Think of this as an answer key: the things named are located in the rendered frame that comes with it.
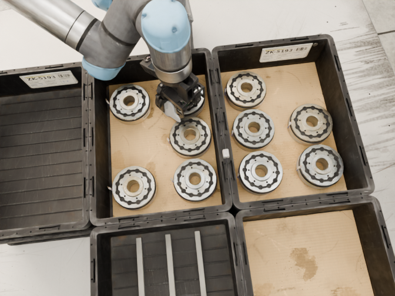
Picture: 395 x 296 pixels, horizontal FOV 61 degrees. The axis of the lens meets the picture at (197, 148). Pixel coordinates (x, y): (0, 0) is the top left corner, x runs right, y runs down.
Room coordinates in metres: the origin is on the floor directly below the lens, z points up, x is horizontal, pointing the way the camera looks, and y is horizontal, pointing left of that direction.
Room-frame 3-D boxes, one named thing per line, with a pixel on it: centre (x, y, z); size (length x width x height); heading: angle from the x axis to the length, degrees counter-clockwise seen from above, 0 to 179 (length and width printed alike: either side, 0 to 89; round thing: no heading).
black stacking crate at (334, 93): (0.29, -0.21, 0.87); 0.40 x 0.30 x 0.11; 1
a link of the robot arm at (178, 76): (0.36, 0.03, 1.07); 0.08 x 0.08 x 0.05
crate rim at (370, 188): (0.29, -0.21, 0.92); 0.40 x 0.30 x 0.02; 1
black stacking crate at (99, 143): (0.29, 0.09, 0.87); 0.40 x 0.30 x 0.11; 1
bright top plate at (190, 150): (0.29, 0.01, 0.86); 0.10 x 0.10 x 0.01
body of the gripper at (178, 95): (0.36, 0.03, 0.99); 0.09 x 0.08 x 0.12; 41
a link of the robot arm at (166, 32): (0.37, 0.03, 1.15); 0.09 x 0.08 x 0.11; 26
